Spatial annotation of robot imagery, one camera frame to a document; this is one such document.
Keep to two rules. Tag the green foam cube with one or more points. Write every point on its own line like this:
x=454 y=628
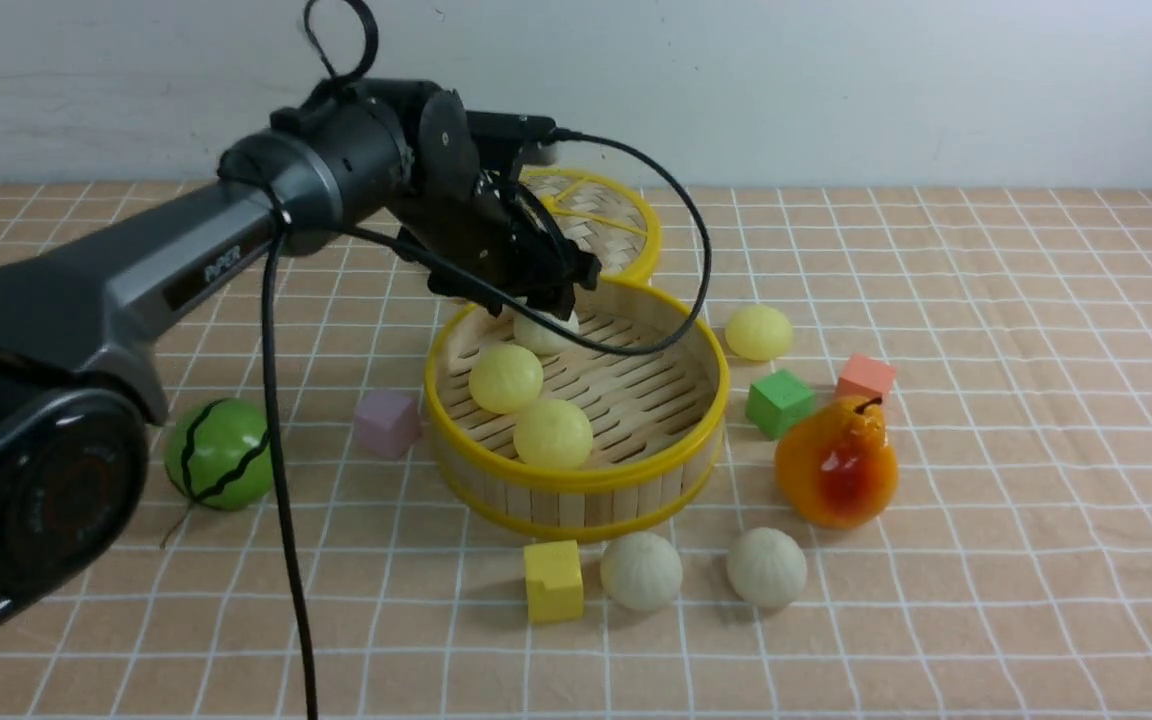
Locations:
x=777 y=402

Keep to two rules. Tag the white bun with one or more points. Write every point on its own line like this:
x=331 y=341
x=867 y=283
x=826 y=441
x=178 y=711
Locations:
x=641 y=571
x=766 y=568
x=539 y=338

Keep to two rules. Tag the green toy watermelon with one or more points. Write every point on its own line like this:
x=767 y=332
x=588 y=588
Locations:
x=217 y=456

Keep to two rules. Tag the checkered beige tablecloth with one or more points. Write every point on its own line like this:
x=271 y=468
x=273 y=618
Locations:
x=1011 y=577

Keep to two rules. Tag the yellow bun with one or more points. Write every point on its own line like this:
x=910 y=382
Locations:
x=505 y=378
x=759 y=333
x=552 y=433

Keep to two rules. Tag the bamboo steamer tray yellow rim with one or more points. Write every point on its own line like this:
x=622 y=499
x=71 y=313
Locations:
x=657 y=421

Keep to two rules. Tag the pink foam cube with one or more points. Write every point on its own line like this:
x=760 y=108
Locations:
x=387 y=422

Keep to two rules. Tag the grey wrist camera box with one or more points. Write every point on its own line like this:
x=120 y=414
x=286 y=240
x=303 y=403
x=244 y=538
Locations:
x=504 y=139

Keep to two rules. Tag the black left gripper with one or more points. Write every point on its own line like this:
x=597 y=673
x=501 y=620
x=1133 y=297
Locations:
x=493 y=242

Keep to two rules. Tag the bamboo steamer lid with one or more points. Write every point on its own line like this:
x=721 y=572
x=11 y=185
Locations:
x=602 y=216

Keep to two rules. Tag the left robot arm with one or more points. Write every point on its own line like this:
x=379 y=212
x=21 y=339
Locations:
x=78 y=323

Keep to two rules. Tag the orange toy pear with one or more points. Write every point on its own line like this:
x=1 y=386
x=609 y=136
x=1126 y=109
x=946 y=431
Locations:
x=837 y=469

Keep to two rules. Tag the orange foam cube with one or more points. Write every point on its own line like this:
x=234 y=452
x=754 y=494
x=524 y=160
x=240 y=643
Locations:
x=866 y=377

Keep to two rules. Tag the yellow foam cube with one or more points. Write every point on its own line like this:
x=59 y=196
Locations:
x=553 y=582

